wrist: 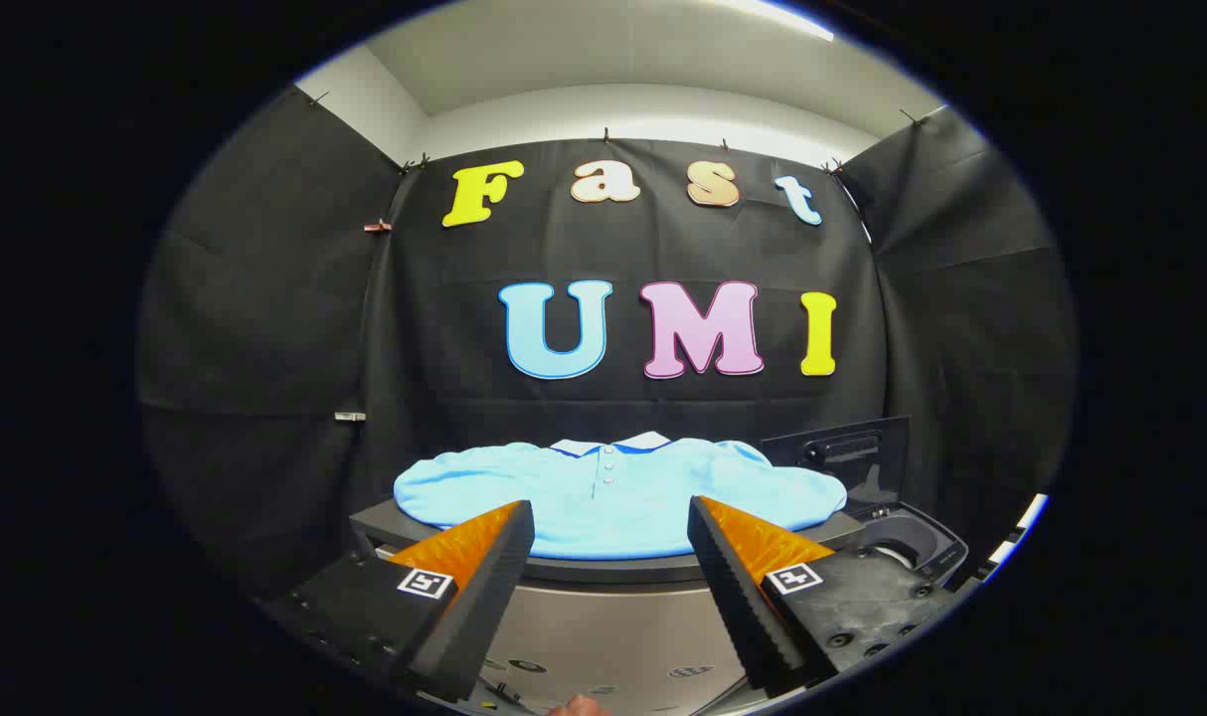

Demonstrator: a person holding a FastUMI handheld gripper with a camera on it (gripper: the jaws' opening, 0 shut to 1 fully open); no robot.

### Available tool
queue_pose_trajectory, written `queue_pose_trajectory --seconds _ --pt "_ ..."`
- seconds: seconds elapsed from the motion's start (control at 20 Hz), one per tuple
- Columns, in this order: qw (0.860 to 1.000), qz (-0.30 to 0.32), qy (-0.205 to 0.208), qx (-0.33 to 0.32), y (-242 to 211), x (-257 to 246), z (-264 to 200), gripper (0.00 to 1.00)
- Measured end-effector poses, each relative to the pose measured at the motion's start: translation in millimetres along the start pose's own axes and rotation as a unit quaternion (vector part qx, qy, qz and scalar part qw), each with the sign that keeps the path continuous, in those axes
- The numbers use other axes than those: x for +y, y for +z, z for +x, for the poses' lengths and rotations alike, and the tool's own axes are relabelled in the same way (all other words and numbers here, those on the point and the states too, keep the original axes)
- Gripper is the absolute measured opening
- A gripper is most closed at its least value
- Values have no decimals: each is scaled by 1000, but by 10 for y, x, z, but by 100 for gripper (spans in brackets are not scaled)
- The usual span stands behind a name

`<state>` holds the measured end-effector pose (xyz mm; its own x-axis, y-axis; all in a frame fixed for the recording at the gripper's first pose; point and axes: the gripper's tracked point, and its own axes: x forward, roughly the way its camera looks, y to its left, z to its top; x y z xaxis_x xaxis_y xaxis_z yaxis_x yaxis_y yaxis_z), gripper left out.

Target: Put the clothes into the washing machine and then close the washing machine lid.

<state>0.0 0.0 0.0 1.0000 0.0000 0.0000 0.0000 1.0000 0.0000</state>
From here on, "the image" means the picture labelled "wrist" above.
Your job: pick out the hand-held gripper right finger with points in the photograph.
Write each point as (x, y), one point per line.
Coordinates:
(738, 597)

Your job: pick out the light blue polo shirt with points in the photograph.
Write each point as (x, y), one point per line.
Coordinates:
(623, 502)

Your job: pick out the copper clip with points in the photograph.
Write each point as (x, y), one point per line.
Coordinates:
(378, 227)

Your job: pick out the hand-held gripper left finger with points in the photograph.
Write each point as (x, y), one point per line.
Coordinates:
(484, 607)

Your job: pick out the black backdrop cloth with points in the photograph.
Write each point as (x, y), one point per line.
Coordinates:
(584, 418)

